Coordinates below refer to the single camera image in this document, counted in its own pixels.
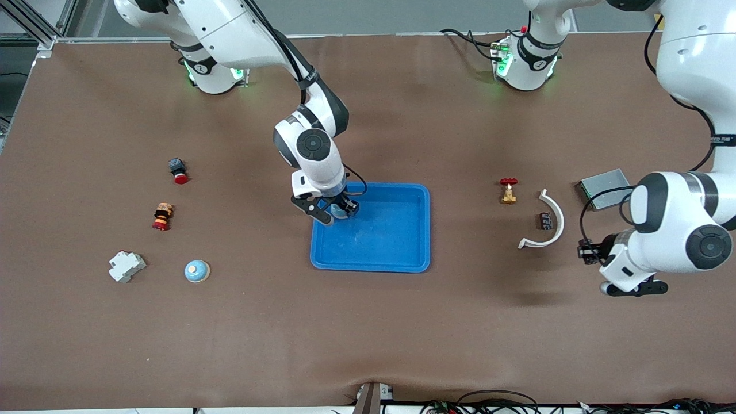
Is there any blue plastic tray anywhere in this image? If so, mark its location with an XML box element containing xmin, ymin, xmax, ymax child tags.
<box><xmin>310</xmin><ymin>182</ymin><xmax>431</xmax><ymax>273</ymax></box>

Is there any white curved pipe clamp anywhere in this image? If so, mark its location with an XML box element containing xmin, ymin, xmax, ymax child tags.
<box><xmin>517</xmin><ymin>189</ymin><xmax>565</xmax><ymax>250</ymax></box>

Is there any silver metal box module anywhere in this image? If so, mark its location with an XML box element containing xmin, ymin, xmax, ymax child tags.
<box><xmin>577</xmin><ymin>169</ymin><xmax>633</xmax><ymax>212</ymax></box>

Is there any red yellow black push button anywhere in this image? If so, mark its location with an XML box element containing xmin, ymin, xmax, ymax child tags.
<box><xmin>152</xmin><ymin>202</ymin><xmax>174</xmax><ymax>231</ymax></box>

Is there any white circuit breaker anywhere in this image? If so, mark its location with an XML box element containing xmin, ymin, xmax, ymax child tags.
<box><xmin>108</xmin><ymin>250</ymin><xmax>147</xmax><ymax>284</ymax></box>

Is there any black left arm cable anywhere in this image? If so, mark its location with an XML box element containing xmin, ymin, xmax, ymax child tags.
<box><xmin>580</xmin><ymin>14</ymin><xmax>719</xmax><ymax>242</ymax></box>

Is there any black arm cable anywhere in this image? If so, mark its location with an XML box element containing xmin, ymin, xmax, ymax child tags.
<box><xmin>247</xmin><ymin>0</ymin><xmax>369</xmax><ymax>197</ymax></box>
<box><xmin>580</xmin><ymin>14</ymin><xmax>719</xmax><ymax>242</ymax></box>

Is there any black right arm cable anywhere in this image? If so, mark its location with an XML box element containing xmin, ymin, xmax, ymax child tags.
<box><xmin>247</xmin><ymin>0</ymin><xmax>369</xmax><ymax>197</ymax></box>

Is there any tangled cable bundle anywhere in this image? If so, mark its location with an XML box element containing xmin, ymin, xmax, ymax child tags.
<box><xmin>575</xmin><ymin>398</ymin><xmax>736</xmax><ymax>414</ymax></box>

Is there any black looped cable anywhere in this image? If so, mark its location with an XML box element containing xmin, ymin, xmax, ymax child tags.
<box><xmin>457</xmin><ymin>390</ymin><xmax>538</xmax><ymax>414</ymax></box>

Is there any metal camera pole bracket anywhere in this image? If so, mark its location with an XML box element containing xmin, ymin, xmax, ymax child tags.
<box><xmin>352</xmin><ymin>381</ymin><xmax>394</xmax><ymax>414</ymax></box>

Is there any black base cable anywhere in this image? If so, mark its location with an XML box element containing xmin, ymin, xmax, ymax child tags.
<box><xmin>440</xmin><ymin>28</ymin><xmax>504</xmax><ymax>63</ymax></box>

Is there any aluminium frame profile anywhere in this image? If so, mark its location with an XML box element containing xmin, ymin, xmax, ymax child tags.
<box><xmin>3</xmin><ymin>0</ymin><xmax>78</xmax><ymax>51</ymax></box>

